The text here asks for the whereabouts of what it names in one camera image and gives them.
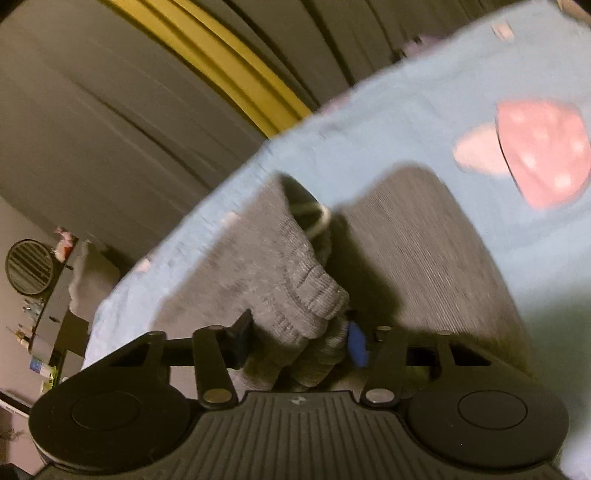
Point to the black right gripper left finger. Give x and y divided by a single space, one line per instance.
140 402

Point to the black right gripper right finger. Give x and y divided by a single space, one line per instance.
460 403

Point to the dark bedside shelf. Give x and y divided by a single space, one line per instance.
69 304

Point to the grey curtain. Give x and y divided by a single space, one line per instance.
108 133

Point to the light blue bed sheet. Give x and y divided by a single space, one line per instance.
415 111

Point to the yellow curtain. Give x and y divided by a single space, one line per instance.
222 59

